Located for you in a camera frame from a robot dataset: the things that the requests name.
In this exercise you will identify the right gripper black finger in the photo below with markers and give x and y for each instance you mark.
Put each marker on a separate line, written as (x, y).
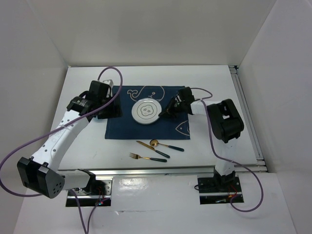
(169, 115)
(170, 107)

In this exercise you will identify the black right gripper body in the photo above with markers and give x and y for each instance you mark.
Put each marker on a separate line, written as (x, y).
(179, 106)

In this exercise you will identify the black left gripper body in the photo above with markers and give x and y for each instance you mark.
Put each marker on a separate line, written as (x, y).
(102, 101)

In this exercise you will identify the white plate with dark rim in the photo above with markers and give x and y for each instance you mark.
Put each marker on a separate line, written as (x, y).
(146, 111)

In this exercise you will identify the gold fork green handle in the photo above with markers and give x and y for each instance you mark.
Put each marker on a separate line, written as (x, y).
(136, 156)

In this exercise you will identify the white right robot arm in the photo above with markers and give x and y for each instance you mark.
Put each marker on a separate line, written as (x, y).
(224, 124)

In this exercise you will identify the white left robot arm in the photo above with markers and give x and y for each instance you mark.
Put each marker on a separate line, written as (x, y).
(39, 172)

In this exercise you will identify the gold spoon green handle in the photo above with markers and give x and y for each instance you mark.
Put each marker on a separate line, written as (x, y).
(155, 143)

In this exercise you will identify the gold knife green handle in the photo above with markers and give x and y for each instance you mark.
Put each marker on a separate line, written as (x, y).
(152, 148)

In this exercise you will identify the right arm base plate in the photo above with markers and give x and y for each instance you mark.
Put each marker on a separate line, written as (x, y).
(209, 193)

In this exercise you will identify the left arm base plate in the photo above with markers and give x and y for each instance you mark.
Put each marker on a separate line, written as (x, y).
(100, 194)

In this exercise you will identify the aluminium front rail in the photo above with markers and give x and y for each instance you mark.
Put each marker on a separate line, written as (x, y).
(172, 171)

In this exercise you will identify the aluminium rail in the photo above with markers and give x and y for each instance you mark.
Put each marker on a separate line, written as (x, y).
(248, 114)
(172, 171)

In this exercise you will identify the aluminium right side rail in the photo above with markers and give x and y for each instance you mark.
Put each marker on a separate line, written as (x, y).
(248, 114)

